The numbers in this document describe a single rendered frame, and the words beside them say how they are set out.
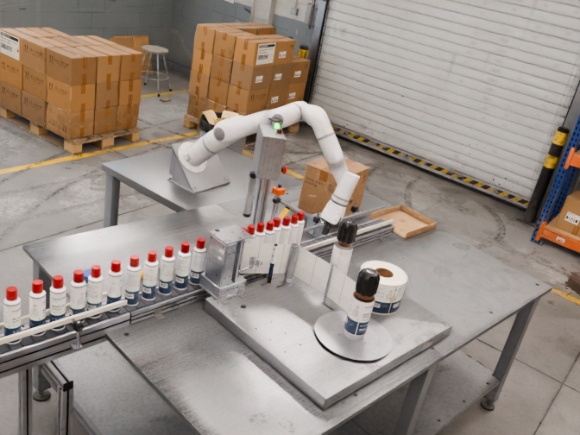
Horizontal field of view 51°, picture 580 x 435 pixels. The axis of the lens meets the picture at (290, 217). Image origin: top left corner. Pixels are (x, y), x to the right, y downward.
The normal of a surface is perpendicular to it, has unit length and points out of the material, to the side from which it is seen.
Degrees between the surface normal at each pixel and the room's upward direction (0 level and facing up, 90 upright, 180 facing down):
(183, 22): 90
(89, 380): 1
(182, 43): 90
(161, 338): 0
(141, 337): 0
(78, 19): 90
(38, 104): 88
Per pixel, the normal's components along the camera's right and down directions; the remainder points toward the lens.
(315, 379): 0.18, -0.89
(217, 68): -0.58, 0.26
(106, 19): 0.78, 0.39
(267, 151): 0.15, 0.45
